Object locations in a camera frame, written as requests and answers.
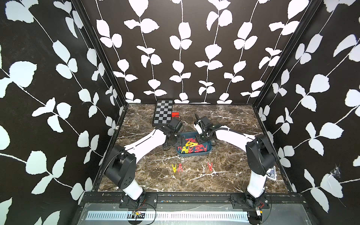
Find teal plastic storage box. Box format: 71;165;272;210
176;132;212;157

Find red clothespin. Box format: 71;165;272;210
208;162;214;172
178;164;183;173

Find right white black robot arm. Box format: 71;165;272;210
194;113;276;200

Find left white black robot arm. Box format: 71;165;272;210
104;127;185;202

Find clothespin pile in box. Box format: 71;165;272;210
177;138;211;155

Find black grey checkerboard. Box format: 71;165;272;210
152;100;173;127

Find small electronics board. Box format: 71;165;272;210
128;211;145;220

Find black front mounting rail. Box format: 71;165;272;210
81;192;306;205

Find white perforated cable duct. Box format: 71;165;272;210
85;211;248;222

